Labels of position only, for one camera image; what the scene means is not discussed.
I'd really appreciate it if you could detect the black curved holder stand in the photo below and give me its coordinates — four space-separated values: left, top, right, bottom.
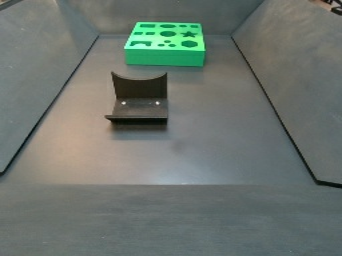
105 72 168 122

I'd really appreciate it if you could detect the green shape sorter box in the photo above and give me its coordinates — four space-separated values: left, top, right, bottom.
124 22 205 67

